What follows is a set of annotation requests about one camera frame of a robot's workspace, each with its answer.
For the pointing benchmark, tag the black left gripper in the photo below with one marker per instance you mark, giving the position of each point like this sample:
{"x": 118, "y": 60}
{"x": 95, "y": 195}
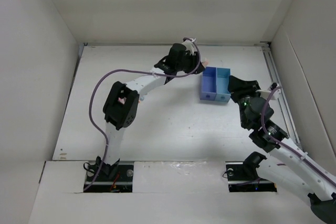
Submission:
{"x": 193, "y": 59}

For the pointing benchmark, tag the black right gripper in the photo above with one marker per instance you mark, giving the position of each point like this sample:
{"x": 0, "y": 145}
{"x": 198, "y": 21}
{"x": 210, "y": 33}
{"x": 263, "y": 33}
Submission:
{"x": 238, "y": 87}

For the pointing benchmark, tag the pink eraser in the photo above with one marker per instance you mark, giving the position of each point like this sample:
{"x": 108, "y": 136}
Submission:
{"x": 205, "y": 63}

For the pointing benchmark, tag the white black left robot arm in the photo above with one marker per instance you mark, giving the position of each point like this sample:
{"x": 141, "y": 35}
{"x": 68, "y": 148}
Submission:
{"x": 121, "y": 104}

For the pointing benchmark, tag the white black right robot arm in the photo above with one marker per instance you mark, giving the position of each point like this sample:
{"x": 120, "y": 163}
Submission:
{"x": 283, "y": 163}

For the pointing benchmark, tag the light blue storage bin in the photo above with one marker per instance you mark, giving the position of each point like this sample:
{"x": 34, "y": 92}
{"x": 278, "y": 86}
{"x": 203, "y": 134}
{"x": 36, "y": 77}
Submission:
{"x": 222, "y": 80}

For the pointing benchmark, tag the purple blue storage bin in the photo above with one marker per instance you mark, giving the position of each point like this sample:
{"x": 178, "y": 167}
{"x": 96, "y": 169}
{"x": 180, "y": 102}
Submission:
{"x": 208, "y": 84}

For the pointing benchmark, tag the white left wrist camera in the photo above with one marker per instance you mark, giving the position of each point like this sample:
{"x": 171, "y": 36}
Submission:
{"x": 191, "y": 46}

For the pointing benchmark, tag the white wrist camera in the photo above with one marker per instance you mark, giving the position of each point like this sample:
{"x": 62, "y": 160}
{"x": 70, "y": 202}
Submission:
{"x": 272, "y": 93}
{"x": 191, "y": 46}

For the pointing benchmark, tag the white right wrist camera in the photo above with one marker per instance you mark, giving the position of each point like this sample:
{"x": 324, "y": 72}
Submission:
{"x": 272, "y": 93}

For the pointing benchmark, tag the aluminium rail right edge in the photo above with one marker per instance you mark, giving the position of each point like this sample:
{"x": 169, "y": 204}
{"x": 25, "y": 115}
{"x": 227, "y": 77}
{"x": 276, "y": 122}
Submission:
{"x": 282, "y": 115}

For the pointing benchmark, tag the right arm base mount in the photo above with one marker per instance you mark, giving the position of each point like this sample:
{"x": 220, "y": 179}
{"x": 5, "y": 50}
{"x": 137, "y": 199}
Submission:
{"x": 242, "y": 176}

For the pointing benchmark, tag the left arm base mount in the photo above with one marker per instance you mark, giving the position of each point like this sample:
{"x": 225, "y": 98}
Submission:
{"x": 116, "y": 178}

